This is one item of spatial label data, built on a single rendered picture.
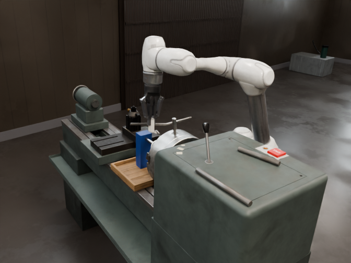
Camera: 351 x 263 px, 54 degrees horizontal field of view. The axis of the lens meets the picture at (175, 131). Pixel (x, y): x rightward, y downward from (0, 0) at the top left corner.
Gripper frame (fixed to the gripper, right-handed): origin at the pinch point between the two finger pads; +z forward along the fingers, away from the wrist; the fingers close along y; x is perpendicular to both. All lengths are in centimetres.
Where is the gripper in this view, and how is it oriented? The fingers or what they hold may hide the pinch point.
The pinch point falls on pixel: (151, 124)
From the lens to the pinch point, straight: 167.1
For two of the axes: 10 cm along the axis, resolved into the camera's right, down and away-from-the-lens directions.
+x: 6.0, 2.9, -7.5
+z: -0.6, 9.5, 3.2
